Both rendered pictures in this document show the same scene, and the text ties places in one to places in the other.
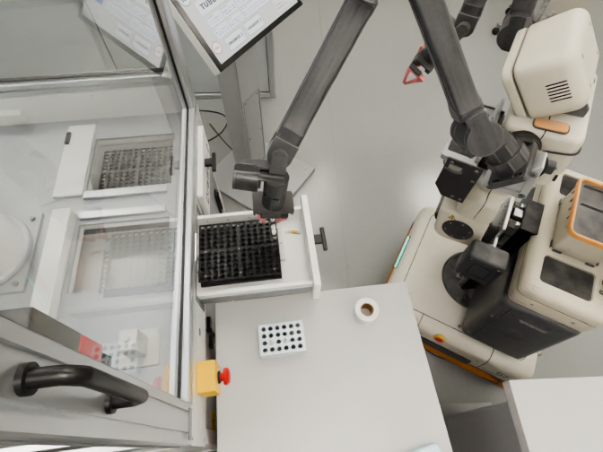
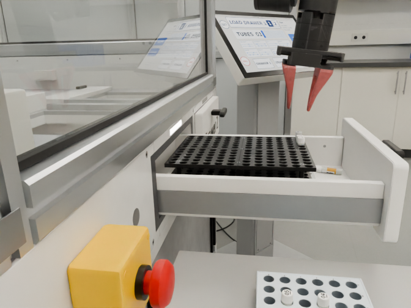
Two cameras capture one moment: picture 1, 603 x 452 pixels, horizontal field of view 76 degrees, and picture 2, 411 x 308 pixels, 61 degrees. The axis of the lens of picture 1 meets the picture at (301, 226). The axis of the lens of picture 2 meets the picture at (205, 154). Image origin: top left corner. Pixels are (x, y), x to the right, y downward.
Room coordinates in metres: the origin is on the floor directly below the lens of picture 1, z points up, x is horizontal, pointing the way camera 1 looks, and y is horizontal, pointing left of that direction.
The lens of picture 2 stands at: (-0.08, 0.05, 1.07)
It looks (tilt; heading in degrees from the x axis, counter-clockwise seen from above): 17 degrees down; 18
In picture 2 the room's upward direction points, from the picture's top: 1 degrees counter-clockwise
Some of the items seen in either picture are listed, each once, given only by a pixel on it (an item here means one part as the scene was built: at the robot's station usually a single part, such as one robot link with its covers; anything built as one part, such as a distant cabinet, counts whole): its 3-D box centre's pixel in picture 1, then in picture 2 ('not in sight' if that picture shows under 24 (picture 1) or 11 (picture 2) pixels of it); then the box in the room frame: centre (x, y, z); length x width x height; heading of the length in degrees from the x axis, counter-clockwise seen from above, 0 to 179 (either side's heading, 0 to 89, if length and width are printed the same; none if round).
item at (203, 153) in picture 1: (204, 169); (208, 124); (0.78, 0.32, 0.87); 0.29 x 0.02 x 0.11; 9
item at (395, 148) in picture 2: (318, 239); (384, 148); (0.52, -0.05, 0.91); 0.07 x 0.04 x 0.01; 9
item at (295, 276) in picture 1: (237, 254); (235, 168); (0.48, 0.18, 0.86); 0.40 x 0.26 x 0.06; 99
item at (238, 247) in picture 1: (240, 253); (241, 166); (0.49, 0.17, 0.87); 0.22 x 0.18 x 0.06; 99
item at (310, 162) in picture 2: (275, 245); (303, 151); (0.50, 0.07, 0.90); 0.18 x 0.02 x 0.01; 9
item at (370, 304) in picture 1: (365, 311); not in sight; (0.35, -0.19, 0.78); 0.07 x 0.07 x 0.04
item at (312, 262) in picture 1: (310, 245); (364, 167); (0.52, -0.03, 0.87); 0.29 x 0.02 x 0.11; 9
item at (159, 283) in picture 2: (223, 376); (155, 283); (0.15, 0.18, 0.88); 0.04 x 0.03 x 0.04; 9
